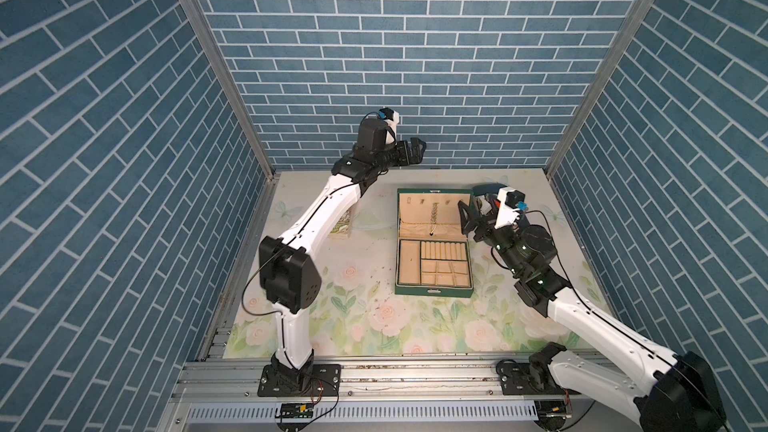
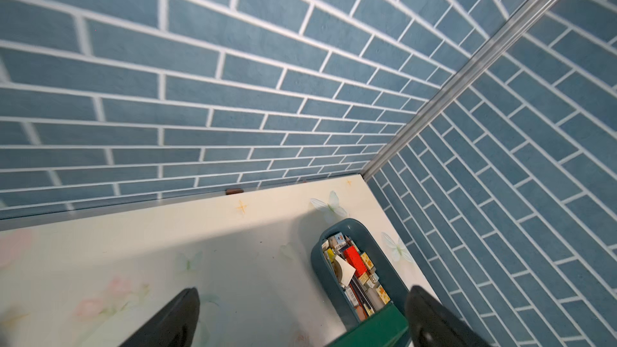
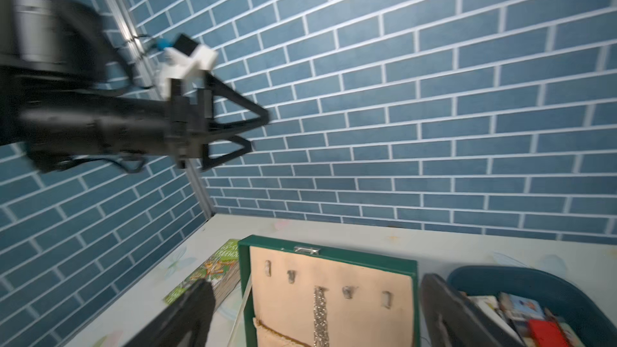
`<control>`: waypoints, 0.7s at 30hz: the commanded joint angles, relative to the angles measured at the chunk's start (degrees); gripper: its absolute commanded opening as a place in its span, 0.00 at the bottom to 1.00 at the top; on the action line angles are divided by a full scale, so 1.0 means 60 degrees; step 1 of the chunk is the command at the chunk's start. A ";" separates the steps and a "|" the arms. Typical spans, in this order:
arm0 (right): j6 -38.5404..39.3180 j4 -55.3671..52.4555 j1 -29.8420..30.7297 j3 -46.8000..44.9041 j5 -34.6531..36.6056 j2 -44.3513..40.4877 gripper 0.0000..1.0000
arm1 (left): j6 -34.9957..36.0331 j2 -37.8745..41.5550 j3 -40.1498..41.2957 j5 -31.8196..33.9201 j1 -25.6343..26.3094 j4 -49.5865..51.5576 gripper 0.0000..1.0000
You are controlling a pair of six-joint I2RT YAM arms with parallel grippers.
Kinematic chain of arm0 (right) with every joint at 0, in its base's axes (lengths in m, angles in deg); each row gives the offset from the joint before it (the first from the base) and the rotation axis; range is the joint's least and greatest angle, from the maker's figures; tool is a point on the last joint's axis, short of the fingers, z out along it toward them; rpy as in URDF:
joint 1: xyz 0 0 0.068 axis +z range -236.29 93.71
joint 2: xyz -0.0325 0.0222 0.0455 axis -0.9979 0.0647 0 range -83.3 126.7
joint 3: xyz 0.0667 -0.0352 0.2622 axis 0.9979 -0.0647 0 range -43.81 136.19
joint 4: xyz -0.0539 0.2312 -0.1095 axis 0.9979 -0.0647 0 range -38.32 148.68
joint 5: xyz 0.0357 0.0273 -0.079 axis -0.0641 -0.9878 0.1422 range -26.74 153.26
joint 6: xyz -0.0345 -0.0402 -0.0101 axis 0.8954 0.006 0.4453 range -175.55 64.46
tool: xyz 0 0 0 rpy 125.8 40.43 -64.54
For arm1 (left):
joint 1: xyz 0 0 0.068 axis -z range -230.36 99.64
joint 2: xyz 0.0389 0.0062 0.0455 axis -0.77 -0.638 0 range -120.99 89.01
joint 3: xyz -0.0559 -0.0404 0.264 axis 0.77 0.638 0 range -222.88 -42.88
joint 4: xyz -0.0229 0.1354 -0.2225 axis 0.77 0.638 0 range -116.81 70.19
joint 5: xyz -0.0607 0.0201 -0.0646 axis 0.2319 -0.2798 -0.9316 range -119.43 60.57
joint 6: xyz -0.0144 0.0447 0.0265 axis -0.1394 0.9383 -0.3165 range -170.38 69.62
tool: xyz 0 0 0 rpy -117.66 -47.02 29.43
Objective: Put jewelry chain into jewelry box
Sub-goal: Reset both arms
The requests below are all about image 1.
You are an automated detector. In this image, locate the green jewelry box beige lining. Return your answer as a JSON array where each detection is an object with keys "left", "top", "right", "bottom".
[{"left": 395, "top": 188, "right": 474, "bottom": 299}]

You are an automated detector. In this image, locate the teal tray of small items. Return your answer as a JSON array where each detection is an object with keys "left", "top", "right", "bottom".
[{"left": 472, "top": 183, "right": 506, "bottom": 215}]

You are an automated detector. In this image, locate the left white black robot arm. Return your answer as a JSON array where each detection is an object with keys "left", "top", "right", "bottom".
[{"left": 251, "top": 108, "right": 427, "bottom": 390}]

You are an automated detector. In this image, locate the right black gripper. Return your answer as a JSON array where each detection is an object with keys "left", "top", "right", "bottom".
[{"left": 461, "top": 196, "right": 523, "bottom": 280}]

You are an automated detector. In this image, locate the left green circuit board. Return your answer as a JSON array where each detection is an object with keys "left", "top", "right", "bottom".
[{"left": 276, "top": 403, "right": 314, "bottom": 421}]

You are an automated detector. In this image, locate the green treehouse paperback book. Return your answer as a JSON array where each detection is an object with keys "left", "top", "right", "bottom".
[{"left": 329, "top": 206, "right": 355, "bottom": 239}]

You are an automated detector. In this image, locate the pearl jewelry chain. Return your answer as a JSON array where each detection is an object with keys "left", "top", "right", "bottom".
[{"left": 424, "top": 200, "right": 444, "bottom": 238}]

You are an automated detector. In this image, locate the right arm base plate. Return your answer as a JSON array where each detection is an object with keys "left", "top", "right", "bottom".
[{"left": 495, "top": 359, "right": 568, "bottom": 397}]

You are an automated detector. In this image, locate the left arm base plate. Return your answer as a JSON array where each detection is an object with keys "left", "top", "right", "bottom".
[{"left": 257, "top": 362, "right": 342, "bottom": 398}]

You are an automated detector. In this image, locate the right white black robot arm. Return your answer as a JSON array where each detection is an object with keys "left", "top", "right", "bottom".
[{"left": 458, "top": 186, "right": 727, "bottom": 431}]

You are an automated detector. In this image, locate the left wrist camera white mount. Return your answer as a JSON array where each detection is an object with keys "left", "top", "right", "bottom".
[{"left": 376, "top": 107, "right": 400, "bottom": 145}]

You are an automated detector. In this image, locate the white perforated cable duct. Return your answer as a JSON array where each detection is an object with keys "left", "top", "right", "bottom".
[{"left": 186, "top": 399, "right": 538, "bottom": 425}]

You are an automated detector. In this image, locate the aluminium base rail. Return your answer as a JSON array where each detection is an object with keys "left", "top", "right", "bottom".
[{"left": 170, "top": 355, "right": 668, "bottom": 403}]

